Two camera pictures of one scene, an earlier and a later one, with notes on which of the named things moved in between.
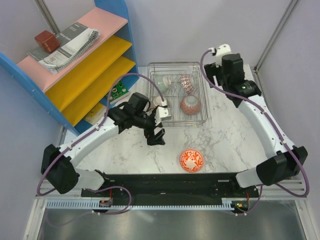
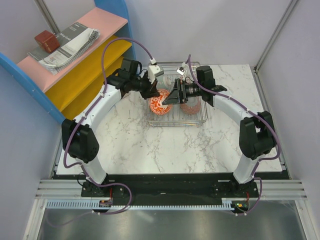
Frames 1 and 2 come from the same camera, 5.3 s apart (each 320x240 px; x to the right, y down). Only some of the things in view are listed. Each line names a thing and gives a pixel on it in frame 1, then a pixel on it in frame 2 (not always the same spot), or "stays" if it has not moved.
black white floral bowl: (190, 104) stays
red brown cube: (48, 40) stays
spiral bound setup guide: (74, 41) stays
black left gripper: (157, 138) → (151, 91)
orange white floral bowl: (191, 160) → (156, 104)
